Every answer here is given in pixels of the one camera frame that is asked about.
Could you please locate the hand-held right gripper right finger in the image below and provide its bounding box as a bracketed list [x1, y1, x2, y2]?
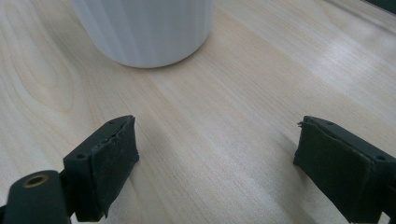
[292, 115, 396, 224]

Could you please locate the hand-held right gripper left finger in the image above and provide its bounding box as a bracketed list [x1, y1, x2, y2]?
[63, 115, 140, 223]

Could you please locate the white ribbed cylindrical container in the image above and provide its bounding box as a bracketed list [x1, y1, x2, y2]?
[70, 0, 215, 69]

